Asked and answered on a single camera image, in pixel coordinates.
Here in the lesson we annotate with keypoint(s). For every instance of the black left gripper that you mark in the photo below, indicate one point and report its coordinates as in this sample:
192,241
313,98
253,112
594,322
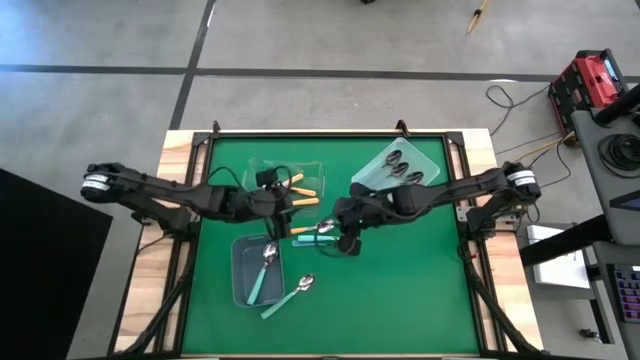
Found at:
265,202

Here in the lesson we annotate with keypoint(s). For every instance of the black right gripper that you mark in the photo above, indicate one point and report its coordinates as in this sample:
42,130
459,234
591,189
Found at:
372,210

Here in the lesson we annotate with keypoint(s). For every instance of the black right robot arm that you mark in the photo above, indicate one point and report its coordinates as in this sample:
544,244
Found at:
465,187

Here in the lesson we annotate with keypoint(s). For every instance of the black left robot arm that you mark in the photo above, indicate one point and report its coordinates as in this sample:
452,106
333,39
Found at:
150,187

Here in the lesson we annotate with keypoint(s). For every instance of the clear plastic bin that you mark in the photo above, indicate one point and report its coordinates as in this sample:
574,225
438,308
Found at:
315,167

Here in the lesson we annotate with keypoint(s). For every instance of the grey-blue plastic bin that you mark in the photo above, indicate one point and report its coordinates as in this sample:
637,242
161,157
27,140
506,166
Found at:
240,280

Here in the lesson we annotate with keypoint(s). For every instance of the translucent white plastic bin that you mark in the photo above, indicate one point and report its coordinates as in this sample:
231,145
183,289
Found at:
425,167

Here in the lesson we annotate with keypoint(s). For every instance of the green table mat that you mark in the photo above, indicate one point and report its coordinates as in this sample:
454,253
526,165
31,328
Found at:
400,300

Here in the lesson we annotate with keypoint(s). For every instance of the wooden table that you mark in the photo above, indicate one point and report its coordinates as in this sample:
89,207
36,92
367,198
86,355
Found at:
172,155

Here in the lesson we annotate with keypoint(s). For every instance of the black diagonal strut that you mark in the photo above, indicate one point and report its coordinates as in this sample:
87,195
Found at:
565,240

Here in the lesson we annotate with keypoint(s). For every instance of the white box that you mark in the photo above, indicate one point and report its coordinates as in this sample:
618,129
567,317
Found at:
560,272

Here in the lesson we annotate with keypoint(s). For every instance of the black floor mat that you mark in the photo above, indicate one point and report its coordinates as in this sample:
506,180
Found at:
50,275

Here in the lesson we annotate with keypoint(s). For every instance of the grey cart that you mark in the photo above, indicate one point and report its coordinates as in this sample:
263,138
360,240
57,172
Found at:
590,150

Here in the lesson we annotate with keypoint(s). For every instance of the red power unit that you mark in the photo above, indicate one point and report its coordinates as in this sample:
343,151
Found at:
592,80

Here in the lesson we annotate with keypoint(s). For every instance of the grey desk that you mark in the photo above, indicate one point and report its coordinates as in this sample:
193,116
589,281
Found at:
605,325

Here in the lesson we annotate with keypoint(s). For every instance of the dark tablet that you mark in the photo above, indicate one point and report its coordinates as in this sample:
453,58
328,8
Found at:
631,202

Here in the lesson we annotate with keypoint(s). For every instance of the black pole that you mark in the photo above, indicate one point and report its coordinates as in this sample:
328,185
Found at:
620,105

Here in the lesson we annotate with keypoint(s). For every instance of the black keyboard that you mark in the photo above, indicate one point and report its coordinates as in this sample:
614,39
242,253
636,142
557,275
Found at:
630,295

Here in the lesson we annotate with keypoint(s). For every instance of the black table frame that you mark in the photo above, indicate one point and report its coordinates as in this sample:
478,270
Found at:
325,134

